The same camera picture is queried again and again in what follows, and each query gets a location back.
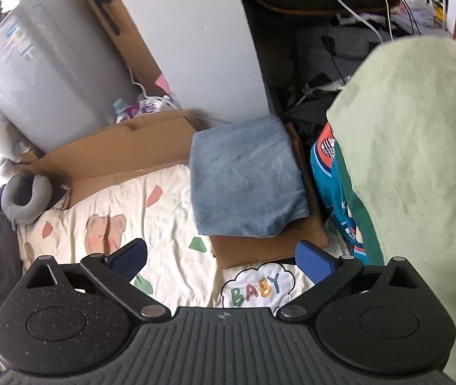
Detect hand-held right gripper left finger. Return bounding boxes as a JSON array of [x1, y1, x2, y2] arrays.
[[23, 238, 171, 322]]

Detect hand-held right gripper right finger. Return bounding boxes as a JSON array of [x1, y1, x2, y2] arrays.
[[278, 241, 429, 322]]

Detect blue denim pants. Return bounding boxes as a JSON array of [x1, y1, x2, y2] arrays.
[[189, 114, 311, 239]]

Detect pile of dark clothes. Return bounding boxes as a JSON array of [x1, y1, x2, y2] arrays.
[[278, 71, 358, 139]]

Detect brown folded cloth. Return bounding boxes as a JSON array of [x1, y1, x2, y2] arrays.
[[210, 122, 330, 270]]

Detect cream bear print bed sheet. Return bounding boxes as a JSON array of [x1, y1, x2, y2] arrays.
[[15, 164, 355, 310]]

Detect teal printed garment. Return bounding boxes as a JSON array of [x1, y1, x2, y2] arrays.
[[310, 122, 386, 266]]

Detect small patterned cloth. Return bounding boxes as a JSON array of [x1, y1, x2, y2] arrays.
[[49, 184, 72, 211]]

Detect brown cardboard box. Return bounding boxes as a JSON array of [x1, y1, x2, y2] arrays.
[[11, 109, 208, 210]]

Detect grey neck pillow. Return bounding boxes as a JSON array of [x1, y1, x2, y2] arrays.
[[0, 172, 53, 226]]

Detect detergent bottle with teal cap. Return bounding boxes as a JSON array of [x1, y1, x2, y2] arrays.
[[113, 98, 131, 123]]

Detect light green cloth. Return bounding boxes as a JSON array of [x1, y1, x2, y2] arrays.
[[326, 35, 456, 385]]

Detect white purple detergent bag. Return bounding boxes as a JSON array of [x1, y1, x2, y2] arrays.
[[129, 95, 181, 116]]

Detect grey washing machine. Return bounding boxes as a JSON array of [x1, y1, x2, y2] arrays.
[[0, 0, 141, 154]]

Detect tall cardboard sheet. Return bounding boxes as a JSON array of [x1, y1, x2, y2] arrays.
[[64, 0, 171, 98]]

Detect white cable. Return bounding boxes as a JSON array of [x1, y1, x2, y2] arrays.
[[329, 0, 395, 45]]

